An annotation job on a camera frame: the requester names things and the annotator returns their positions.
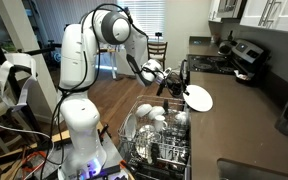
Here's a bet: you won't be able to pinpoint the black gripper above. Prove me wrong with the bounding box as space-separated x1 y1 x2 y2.
164 71 190 98

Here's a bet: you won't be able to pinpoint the white round plate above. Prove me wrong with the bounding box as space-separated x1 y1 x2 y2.
122 113 139 142
182 84 215 113

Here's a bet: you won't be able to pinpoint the black kitchen utensil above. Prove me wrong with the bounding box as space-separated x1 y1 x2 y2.
162 98 170 113

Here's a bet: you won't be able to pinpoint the small white cup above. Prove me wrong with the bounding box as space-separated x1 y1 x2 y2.
174 110 190 126

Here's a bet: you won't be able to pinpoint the large coil stove burner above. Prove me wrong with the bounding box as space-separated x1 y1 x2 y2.
192 62 214 72

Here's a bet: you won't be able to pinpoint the white ceramic bowl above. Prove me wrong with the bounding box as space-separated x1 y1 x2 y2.
147 105 166 121
134 103 154 119

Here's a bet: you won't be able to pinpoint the white ceramic mug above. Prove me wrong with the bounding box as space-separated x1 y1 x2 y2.
153 114 169 133

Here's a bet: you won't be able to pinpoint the black stainless electric stove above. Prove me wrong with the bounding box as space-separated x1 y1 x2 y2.
178 38 272 99

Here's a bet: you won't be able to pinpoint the small coil stove burner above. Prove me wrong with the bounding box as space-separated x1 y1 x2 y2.
219 66 236 75

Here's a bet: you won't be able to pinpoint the wooden dining chair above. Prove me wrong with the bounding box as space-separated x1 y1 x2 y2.
146 41 169 73

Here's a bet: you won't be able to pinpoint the dark stovetop kettle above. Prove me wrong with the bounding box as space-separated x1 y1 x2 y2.
217 40 234 56

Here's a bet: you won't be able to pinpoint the clear glass bowl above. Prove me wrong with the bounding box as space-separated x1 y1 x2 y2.
135 124 162 161

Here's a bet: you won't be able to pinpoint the small dark dish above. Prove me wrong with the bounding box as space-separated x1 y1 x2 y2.
233 69 252 84

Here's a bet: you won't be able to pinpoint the dark glass bottle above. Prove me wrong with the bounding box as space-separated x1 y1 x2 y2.
227 29 235 43

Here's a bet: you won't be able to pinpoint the white window blinds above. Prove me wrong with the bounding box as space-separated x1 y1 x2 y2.
116 0 167 43

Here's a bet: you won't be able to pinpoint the wooden desk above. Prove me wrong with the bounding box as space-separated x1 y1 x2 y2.
98 47 118 55

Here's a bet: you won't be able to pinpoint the black dishwasher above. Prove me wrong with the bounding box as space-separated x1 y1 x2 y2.
123 83 192 180

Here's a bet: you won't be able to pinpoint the black bar clamp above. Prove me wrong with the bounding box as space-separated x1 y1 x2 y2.
97 123 112 139

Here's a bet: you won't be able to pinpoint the stainless microwave oven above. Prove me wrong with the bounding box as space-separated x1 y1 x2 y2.
214 0 249 20

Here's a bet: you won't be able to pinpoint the grey robot mounting table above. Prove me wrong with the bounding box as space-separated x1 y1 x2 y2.
38 123 133 180

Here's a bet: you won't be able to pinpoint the black metal stand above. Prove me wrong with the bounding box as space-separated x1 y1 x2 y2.
0 14 43 144

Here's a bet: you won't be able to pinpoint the black camera on stand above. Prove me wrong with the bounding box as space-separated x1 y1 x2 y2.
154 31 164 43

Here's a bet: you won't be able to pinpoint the wire dishwasher rack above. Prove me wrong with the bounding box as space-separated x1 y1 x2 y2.
117 94 192 169

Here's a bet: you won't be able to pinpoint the white end wall cabinet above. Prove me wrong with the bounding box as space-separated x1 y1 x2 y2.
207 0 222 24

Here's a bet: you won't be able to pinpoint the orange handled clamp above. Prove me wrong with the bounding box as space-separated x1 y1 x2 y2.
118 159 133 173

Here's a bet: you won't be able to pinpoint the silver cabinet door handle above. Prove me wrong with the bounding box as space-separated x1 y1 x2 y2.
257 0 271 28
265 0 283 28

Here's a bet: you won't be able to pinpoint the orange cable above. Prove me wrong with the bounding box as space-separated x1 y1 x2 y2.
18 150 50 173

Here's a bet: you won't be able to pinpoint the white cable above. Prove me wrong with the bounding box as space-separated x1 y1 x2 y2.
0 114 56 174

